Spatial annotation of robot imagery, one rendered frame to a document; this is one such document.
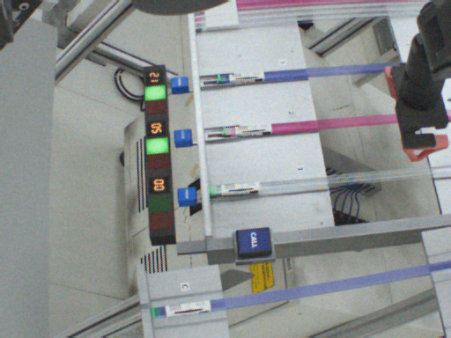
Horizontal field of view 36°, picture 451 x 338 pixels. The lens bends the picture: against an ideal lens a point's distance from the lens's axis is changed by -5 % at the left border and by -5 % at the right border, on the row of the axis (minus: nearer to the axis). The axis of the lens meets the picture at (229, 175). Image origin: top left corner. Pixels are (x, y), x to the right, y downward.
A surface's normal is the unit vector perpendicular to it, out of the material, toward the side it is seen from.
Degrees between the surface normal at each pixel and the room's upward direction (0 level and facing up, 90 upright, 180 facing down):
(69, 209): 0
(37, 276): 0
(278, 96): 44
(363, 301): 0
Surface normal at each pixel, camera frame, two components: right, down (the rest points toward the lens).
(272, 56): -0.03, -0.48
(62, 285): 0.67, -0.41
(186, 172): -0.74, -0.27
